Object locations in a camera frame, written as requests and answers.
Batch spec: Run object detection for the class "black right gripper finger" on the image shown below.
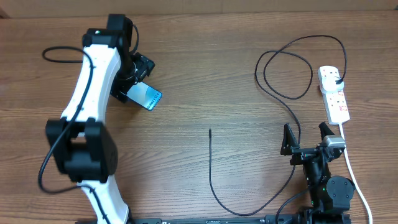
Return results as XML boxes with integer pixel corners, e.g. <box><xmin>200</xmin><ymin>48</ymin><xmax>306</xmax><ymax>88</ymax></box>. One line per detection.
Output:
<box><xmin>318</xmin><ymin>122</ymin><xmax>334</xmax><ymax>140</ymax></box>
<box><xmin>280</xmin><ymin>123</ymin><xmax>300</xmax><ymax>156</ymax></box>

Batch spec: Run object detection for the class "Samsung Galaxy smartphone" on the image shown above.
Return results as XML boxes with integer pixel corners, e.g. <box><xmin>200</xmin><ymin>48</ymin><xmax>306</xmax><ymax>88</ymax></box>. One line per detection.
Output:
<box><xmin>127</xmin><ymin>82</ymin><xmax>162</xmax><ymax>111</ymax></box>

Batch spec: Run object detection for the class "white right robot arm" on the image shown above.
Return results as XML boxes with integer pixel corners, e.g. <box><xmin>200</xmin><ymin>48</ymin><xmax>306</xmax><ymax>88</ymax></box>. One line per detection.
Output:
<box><xmin>275</xmin><ymin>122</ymin><xmax>356</xmax><ymax>223</ymax></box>

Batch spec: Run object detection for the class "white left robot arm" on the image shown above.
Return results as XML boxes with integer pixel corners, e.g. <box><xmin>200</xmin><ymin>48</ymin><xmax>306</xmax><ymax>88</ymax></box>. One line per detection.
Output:
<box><xmin>37</xmin><ymin>14</ymin><xmax>155</xmax><ymax>223</ymax></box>

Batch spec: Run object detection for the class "white charger plug adapter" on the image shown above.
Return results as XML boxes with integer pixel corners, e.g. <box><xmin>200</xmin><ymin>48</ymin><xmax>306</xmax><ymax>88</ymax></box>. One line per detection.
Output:
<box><xmin>320</xmin><ymin>76</ymin><xmax>345</xmax><ymax>94</ymax></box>

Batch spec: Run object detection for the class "white power strip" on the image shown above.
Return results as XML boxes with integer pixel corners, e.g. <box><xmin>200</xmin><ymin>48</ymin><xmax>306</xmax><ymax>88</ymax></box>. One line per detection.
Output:
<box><xmin>318</xmin><ymin>65</ymin><xmax>350</xmax><ymax>125</ymax></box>

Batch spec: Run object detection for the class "white power strip cord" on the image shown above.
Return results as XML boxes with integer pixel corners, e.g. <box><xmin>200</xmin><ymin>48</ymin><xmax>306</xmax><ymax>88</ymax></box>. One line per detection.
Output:
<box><xmin>338</xmin><ymin>123</ymin><xmax>374</xmax><ymax>224</ymax></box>

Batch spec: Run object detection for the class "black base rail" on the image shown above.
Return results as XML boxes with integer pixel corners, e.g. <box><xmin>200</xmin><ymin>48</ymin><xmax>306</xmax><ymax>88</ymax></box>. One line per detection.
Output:
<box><xmin>74</xmin><ymin>213</ymin><xmax>352</xmax><ymax>224</ymax></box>

